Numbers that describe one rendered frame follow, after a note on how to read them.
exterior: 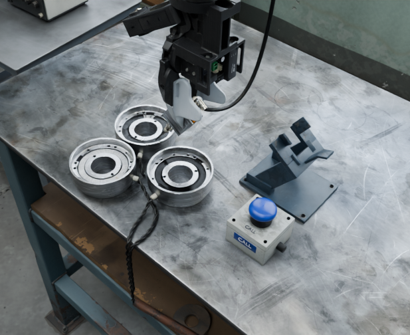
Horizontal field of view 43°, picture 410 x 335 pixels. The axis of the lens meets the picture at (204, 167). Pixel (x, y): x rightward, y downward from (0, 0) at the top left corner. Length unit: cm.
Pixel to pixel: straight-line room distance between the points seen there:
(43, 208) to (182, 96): 55
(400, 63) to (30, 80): 174
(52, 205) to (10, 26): 56
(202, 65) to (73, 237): 58
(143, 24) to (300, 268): 40
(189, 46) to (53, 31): 85
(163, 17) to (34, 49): 78
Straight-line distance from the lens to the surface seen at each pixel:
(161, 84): 71
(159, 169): 84
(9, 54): 142
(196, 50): 66
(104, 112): 99
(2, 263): 182
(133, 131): 90
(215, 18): 63
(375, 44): 248
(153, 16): 69
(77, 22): 151
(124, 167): 84
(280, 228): 75
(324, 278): 77
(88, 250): 109
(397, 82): 251
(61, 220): 115
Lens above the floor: 143
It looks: 46 degrees down
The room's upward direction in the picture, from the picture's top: 3 degrees clockwise
